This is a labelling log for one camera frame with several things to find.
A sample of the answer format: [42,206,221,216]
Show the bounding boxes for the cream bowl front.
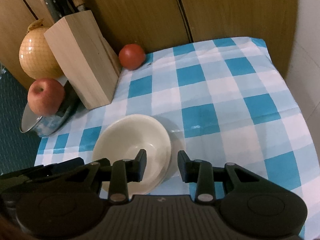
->
[92,114,171,197]

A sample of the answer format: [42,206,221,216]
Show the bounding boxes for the teal foam mat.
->
[0,67,41,174]

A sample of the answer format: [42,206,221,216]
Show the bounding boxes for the steel pot with lid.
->
[20,81,81,137]

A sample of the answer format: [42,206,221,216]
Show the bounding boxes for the blue white checkered tablecloth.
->
[35,37,319,239]

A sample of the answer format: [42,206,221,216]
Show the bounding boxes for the red apple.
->
[27,77,65,116]

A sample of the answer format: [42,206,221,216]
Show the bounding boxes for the red tomato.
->
[118,44,146,70]

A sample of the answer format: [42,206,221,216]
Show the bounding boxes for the yellow pomelo in net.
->
[19,18,63,80]

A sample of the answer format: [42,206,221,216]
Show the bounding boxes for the wooden knife block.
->
[44,10,122,109]

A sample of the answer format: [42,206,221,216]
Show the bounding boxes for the wooden cabinet doors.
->
[1,0,297,88]

